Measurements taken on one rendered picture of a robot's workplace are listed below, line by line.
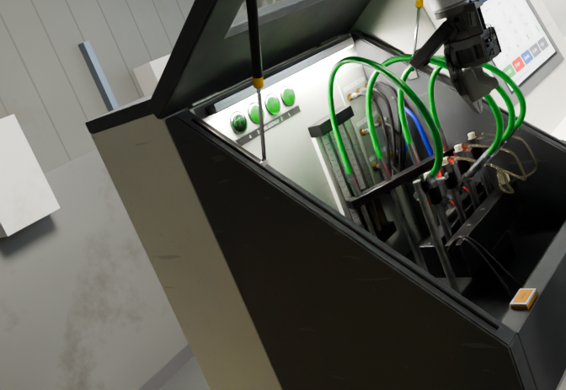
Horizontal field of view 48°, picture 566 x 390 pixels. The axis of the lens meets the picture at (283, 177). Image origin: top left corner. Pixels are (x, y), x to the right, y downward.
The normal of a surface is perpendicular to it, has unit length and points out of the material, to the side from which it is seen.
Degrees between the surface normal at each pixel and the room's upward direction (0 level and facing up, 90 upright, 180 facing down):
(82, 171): 90
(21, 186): 90
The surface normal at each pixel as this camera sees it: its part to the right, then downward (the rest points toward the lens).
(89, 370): 0.76, -0.15
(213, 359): -0.60, 0.41
